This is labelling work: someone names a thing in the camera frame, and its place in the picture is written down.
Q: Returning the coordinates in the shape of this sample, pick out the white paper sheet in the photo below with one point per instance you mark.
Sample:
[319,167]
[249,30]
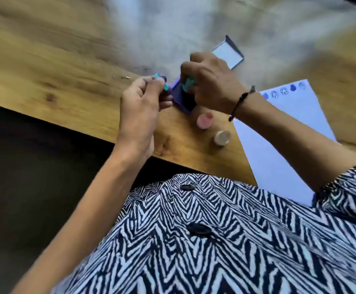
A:
[276,168]

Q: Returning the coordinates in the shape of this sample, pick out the teal stamp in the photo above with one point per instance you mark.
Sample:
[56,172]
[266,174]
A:
[189,83]

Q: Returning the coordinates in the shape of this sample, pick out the zebra striped shirt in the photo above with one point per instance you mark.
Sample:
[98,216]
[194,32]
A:
[227,241]

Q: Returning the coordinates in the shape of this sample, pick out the person's right fingers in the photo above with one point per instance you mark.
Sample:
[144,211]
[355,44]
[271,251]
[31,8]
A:
[198,68]

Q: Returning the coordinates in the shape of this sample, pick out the person's left thumb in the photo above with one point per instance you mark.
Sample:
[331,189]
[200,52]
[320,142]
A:
[165,104]

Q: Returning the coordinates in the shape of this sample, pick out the purple ink pad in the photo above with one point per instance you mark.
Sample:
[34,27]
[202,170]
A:
[182,99]

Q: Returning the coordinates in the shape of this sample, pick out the teal stamp cap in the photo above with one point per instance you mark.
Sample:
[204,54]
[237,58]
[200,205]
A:
[165,85]

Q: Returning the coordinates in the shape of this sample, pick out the beige stamp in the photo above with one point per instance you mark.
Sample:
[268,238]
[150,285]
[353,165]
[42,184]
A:
[222,138]

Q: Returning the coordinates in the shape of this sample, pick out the person's right forearm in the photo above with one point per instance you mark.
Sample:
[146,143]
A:
[291,140]

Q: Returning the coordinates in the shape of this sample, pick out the pink stamp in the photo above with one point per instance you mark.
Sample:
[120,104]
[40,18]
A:
[205,120]

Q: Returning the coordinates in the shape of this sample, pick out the person's right hand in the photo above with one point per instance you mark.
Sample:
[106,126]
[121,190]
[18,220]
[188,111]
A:
[216,85]

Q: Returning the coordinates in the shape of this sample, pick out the person's left hand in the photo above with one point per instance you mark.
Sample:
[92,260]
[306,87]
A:
[136,119]

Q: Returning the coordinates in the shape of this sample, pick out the purple ink pad lid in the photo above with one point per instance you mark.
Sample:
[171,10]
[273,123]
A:
[228,52]

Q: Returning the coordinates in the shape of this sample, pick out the person's left forearm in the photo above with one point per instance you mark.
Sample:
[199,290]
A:
[83,211]

